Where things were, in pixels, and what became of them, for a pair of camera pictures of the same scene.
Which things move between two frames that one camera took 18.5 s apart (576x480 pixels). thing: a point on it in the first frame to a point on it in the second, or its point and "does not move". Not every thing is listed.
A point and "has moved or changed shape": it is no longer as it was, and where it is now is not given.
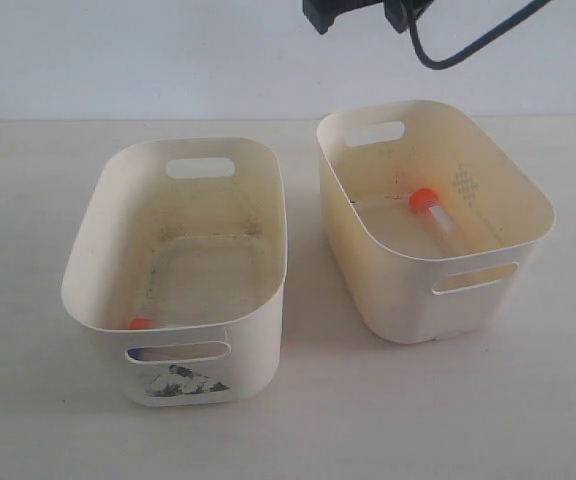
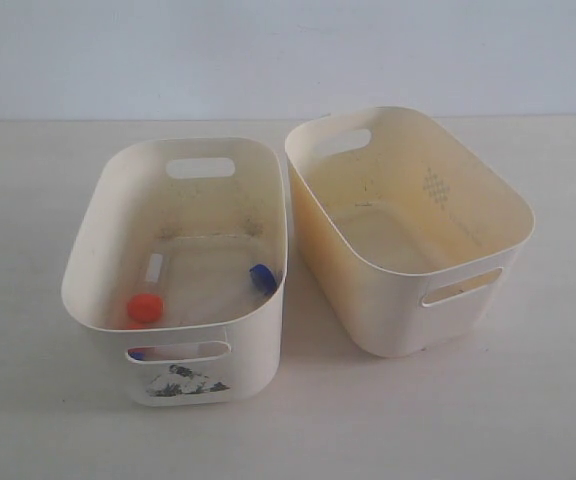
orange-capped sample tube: (425, 200) to (146, 306)
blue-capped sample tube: (154, 353) does not move
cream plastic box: (428, 222) has moved or changed shape
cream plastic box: (179, 262) does not move
